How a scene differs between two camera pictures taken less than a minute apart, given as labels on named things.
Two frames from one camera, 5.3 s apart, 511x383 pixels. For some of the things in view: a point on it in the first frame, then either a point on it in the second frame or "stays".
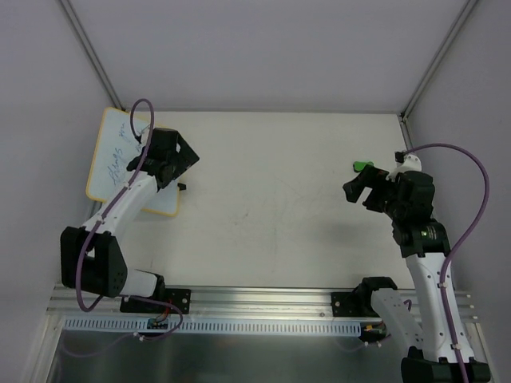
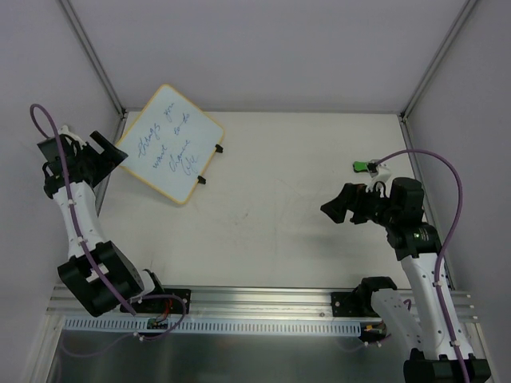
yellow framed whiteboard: [115, 146] to [170, 143]
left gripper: [178, 160] to [97, 155]
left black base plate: [180, 298] stays
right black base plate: [340, 307] stays
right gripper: [375, 188] to [357, 202]
